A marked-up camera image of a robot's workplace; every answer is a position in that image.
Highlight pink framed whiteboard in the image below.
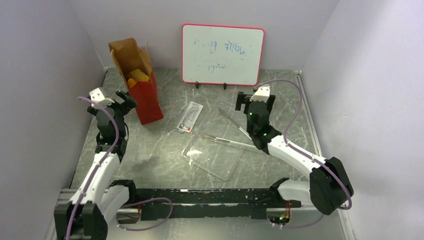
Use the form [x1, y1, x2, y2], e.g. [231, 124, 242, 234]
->
[181, 23, 265, 86]

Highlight red brown paper bag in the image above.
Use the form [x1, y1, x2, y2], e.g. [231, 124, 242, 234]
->
[108, 38, 164, 125]

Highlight orange fake bread loaf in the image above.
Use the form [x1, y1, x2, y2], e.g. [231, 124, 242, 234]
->
[127, 78, 137, 89]

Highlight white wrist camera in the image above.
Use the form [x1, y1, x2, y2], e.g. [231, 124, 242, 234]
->
[89, 87, 115, 107]
[249, 84, 271, 103]

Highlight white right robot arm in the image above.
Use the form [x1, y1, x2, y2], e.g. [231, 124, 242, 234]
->
[235, 91, 354, 215]

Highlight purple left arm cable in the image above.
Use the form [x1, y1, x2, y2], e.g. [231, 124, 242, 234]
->
[64, 96, 174, 240]

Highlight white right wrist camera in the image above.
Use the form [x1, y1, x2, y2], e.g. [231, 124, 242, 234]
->
[249, 84, 271, 103]

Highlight clear plastic tray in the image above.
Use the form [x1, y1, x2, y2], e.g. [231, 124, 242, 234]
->
[181, 133, 243, 181]

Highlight metal tongs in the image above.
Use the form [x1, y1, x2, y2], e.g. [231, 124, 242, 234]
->
[200, 106, 257, 151]

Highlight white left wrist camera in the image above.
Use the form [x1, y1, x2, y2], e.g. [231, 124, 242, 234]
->
[89, 87, 115, 107]

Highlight clear plastic packet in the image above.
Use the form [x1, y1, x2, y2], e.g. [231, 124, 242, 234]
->
[176, 101, 204, 133]

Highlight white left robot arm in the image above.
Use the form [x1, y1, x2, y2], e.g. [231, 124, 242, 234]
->
[53, 87, 139, 240]

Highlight yellow fake bread roll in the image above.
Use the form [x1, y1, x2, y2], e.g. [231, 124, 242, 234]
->
[126, 69, 150, 83]

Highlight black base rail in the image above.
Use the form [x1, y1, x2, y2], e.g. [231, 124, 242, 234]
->
[129, 188, 302, 221]

